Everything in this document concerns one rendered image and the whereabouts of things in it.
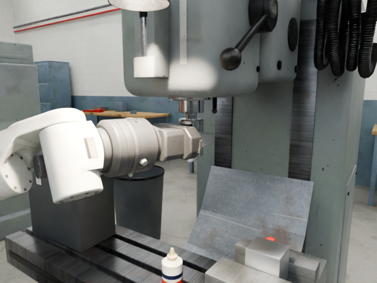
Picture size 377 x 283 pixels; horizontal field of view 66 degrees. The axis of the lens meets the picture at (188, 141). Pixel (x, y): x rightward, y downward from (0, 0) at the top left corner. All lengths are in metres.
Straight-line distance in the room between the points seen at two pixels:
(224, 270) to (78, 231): 0.41
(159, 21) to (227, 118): 0.53
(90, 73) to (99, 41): 0.81
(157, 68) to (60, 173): 0.20
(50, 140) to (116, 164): 0.09
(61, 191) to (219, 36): 0.30
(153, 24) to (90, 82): 7.17
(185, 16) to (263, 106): 0.49
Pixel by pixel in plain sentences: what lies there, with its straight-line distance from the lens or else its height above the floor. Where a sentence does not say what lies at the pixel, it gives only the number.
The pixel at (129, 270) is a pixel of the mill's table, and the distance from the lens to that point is 0.75.
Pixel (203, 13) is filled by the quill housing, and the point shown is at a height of 1.43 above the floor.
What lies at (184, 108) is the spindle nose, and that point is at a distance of 0.53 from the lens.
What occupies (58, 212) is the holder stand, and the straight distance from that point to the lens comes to 0.86.
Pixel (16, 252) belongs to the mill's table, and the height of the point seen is 0.89.
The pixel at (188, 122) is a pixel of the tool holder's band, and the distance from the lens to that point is 0.53.
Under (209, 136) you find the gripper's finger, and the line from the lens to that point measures 0.55.
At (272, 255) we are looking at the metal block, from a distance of 0.53.
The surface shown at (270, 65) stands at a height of 1.37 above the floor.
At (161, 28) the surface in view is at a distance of 0.46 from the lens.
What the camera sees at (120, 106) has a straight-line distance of 6.34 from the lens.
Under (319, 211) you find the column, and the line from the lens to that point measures 0.90.
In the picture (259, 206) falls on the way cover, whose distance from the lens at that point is 0.90.
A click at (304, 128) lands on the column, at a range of 0.85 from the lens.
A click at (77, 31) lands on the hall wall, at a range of 8.02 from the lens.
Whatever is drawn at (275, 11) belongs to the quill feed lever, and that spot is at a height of 1.45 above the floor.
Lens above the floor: 1.32
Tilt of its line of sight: 10 degrees down
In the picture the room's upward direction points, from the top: straight up
